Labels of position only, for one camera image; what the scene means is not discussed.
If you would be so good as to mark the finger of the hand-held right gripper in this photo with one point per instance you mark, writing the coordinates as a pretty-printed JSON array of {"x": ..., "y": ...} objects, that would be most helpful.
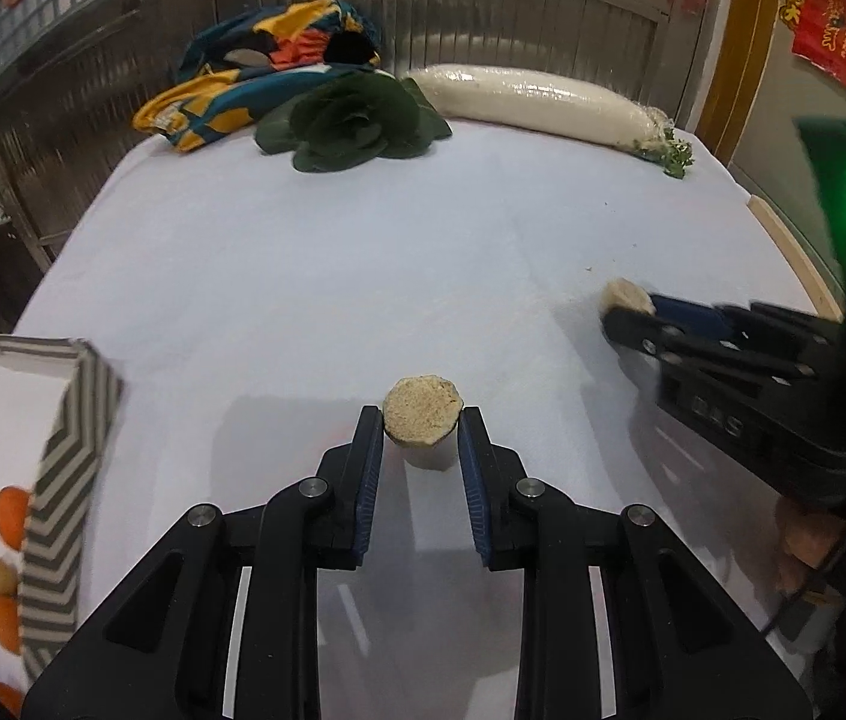
[
  {"x": 693, "y": 349},
  {"x": 693, "y": 313}
]

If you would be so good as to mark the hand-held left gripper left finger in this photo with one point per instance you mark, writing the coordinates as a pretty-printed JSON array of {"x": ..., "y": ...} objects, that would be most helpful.
[{"x": 370, "y": 480}]

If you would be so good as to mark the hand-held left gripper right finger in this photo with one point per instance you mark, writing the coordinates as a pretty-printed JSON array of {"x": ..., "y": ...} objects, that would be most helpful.
[{"x": 470, "y": 480}]

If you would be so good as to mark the large beige sugarcane chunk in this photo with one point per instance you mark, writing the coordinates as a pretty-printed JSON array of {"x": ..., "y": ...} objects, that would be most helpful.
[{"x": 421, "y": 409}]

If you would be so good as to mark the striped cardboard box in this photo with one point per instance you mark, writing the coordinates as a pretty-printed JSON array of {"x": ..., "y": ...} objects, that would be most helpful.
[{"x": 67, "y": 465}]

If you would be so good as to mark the person's right hand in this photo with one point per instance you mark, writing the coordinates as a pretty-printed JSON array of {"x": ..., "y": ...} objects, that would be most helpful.
[{"x": 809, "y": 540}]

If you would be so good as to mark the white tablecloth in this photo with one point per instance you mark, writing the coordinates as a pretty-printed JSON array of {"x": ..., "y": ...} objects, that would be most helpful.
[{"x": 393, "y": 262}]

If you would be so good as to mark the white daikon radish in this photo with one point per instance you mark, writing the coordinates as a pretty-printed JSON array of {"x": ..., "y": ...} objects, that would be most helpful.
[{"x": 528, "y": 97}]

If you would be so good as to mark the green leafy vegetable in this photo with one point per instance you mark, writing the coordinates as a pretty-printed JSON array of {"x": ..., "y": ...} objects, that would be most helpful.
[{"x": 348, "y": 124}]

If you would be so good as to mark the metal door with glass blocks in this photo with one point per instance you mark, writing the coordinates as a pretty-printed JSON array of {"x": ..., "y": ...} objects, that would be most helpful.
[
  {"x": 483, "y": 22},
  {"x": 55, "y": 15}
]

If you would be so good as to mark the orange mandarin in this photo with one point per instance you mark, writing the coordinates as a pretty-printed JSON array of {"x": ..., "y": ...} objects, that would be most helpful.
[
  {"x": 3, "y": 621},
  {"x": 9, "y": 697},
  {"x": 12, "y": 516}
]

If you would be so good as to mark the colourful patterned cloth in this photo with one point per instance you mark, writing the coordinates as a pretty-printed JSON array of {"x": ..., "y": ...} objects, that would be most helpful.
[{"x": 198, "y": 105}]

